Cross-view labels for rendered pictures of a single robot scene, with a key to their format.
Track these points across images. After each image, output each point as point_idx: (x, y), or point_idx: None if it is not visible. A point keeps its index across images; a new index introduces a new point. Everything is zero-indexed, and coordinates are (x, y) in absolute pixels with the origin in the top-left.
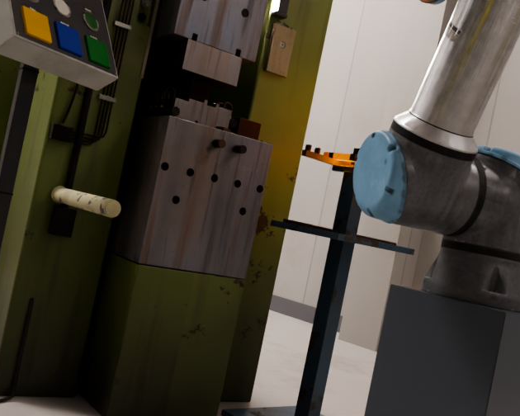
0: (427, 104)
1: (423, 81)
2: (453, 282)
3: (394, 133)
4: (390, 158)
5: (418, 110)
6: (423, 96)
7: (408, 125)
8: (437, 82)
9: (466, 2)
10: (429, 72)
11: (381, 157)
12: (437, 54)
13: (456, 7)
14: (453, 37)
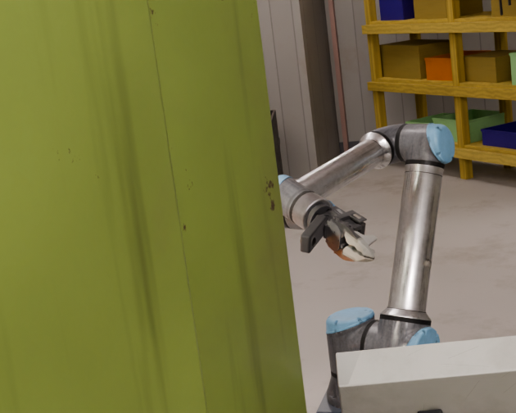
0: (426, 303)
1: (418, 292)
2: None
3: (427, 325)
4: (438, 338)
5: (424, 308)
6: (425, 301)
7: (429, 318)
8: (427, 291)
9: (432, 247)
10: (424, 287)
11: (433, 341)
12: (426, 277)
13: (427, 250)
14: (430, 265)
